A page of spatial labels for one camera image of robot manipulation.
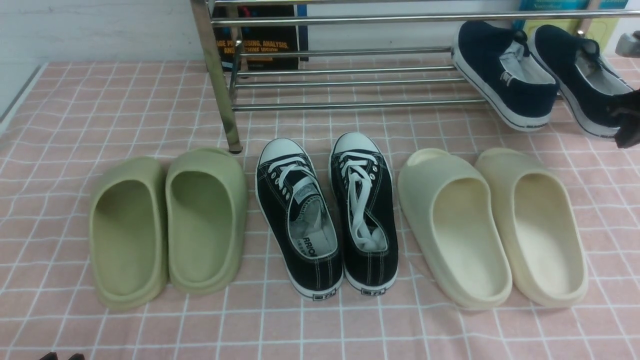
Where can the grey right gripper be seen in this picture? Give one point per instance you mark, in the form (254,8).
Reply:
(625,107)

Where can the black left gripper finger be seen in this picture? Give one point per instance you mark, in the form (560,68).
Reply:
(77,356)
(50,356)

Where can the navy slip-on sneaker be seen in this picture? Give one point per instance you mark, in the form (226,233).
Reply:
(586,80)
(498,63)

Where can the chrome metal shoe rack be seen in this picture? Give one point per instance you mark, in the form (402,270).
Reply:
(209,14)

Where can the left green foam slide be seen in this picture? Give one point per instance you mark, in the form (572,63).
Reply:
(127,233)

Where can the green foam slide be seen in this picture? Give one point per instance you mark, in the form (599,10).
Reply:
(207,201)
(127,233)

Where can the right cream foam slide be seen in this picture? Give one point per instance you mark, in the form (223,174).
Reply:
(535,221)

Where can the cream foam slide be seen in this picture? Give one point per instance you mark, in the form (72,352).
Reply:
(447,204)
(535,221)

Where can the left cream foam slide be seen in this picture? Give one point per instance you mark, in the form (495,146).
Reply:
(447,204)

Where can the right green foam slide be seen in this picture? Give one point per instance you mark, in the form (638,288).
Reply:
(207,201)

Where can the pink checkered tablecloth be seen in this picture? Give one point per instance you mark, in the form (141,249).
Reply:
(78,119)

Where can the left black canvas lace-up sneaker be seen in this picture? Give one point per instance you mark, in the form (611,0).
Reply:
(291,200)

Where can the black canvas lace-up sneaker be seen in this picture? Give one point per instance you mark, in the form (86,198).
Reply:
(291,200)
(362,185)

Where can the right black canvas lace-up sneaker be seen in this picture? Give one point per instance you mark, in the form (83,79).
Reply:
(362,185)

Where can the black book with orange text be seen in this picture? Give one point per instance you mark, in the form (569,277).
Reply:
(267,39)

